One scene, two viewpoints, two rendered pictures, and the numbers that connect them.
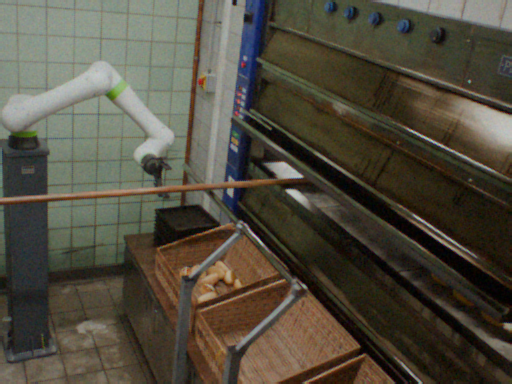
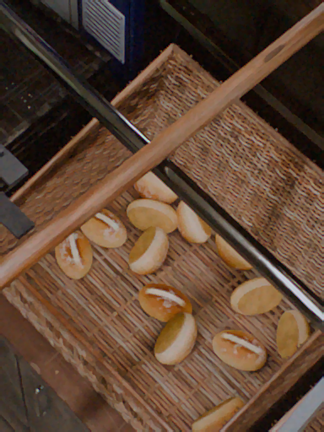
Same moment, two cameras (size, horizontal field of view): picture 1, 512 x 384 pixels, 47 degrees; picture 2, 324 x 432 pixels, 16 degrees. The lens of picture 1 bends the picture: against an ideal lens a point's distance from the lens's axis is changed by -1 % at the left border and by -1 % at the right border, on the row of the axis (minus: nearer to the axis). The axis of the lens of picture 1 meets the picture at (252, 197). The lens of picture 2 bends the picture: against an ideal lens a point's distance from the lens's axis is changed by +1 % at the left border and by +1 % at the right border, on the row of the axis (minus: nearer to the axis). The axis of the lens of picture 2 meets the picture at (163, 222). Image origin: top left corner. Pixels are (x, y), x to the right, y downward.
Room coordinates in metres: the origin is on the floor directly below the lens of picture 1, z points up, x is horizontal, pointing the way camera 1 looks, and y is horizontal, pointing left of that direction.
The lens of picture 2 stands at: (1.73, 0.44, 2.47)
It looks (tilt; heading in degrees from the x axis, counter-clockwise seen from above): 61 degrees down; 341
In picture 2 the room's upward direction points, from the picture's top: 5 degrees clockwise
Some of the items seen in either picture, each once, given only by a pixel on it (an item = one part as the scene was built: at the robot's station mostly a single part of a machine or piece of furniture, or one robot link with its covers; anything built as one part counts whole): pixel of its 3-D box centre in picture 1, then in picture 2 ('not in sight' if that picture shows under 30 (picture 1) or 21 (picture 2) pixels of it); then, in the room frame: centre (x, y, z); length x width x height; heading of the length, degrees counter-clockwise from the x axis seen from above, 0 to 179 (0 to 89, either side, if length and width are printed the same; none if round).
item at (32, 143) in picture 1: (21, 135); not in sight; (2.74, 1.17, 1.23); 0.26 x 0.15 x 0.06; 33
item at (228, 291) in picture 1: (217, 271); (181, 257); (2.58, 0.12, 0.72); 0.56 x 0.49 x 0.28; 29
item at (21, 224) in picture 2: not in sight; (9, 215); (2.49, 0.40, 1.13); 0.07 x 0.03 x 0.01; 29
